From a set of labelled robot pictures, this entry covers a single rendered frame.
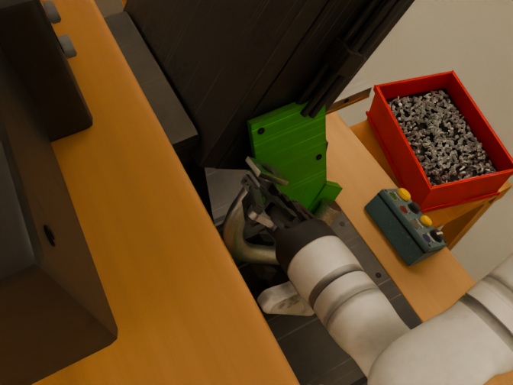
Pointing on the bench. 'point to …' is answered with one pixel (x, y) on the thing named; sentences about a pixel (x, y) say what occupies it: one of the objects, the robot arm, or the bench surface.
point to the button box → (403, 227)
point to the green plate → (292, 148)
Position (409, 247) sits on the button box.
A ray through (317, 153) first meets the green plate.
